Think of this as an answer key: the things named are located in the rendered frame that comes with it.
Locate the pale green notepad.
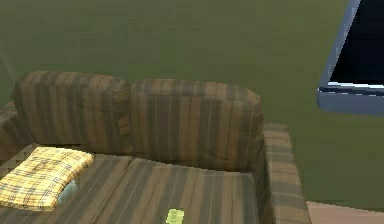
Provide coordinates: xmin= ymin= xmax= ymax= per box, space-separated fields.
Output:
xmin=165 ymin=208 xmax=185 ymax=224

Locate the brown striped sofa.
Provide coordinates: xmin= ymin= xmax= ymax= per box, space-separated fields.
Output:
xmin=0 ymin=70 xmax=312 ymax=224

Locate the pale grey small object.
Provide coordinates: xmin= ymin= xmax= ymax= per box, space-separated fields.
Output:
xmin=57 ymin=179 xmax=79 ymax=206

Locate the yellow plaid pillow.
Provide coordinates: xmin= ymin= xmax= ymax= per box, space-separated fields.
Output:
xmin=0 ymin=146 xmax=96 ymax=212

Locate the blue framed window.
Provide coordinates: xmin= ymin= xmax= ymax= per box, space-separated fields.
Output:
xmin=316 ymin=0 xmax=384 ymax=117

